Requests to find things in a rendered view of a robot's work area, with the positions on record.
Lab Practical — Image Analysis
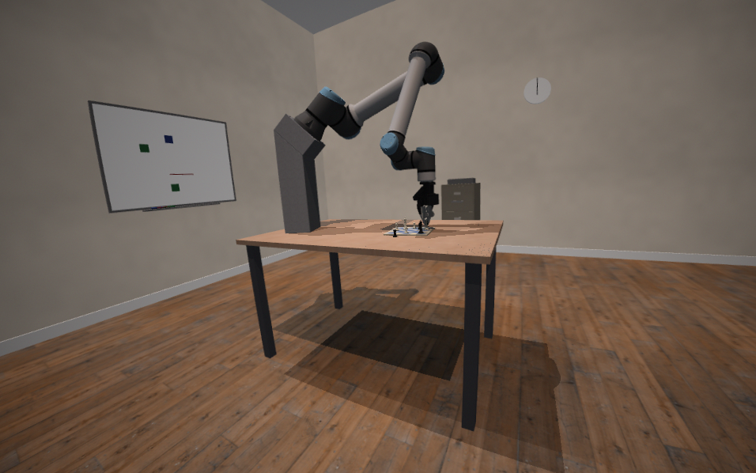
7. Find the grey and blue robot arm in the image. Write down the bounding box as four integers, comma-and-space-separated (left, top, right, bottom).
294, 42, 444, 182

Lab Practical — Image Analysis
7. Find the blue and cream chessboard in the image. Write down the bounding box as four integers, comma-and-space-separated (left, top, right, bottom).
384, 227, 435, 236

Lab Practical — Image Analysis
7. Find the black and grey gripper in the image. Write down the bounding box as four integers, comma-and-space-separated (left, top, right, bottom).
417, 181, 439, 225

